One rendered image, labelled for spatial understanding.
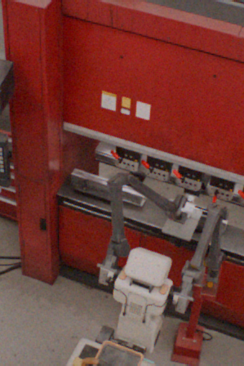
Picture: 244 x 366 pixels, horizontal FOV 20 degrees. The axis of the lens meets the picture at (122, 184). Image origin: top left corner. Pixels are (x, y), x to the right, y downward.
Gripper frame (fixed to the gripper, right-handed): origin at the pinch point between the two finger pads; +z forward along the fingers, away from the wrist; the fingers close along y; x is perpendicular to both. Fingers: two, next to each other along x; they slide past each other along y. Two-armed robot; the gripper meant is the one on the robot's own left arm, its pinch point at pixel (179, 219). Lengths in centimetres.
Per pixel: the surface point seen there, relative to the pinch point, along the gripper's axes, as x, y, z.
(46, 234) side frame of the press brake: 29, 87, 40
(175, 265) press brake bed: 21, -1, 47
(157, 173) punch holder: -21.6, 21.2, -5.1
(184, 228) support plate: 3.0, -3.7, 6.5
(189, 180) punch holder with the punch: -23.1, 0.8, -7.2
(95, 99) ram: -43, 63, -42
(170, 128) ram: -41, 16, -37
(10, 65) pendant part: -34, 100, -83
